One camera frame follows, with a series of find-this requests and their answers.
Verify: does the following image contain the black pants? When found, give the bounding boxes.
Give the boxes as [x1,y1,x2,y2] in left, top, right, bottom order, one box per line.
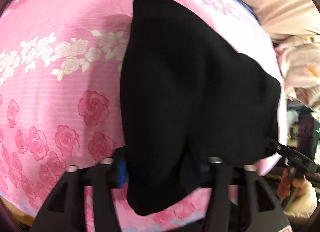
[120,0,281,216]

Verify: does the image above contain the person's hand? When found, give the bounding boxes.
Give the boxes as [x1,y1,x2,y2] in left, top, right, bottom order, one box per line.
[277,168,313,199]

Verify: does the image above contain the beige pink blanket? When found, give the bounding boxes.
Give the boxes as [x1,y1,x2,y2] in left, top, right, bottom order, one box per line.
[275,35,319,107]

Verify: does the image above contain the pink floral bedsheet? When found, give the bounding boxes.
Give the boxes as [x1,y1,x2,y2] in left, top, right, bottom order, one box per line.
[1,0,281,216]

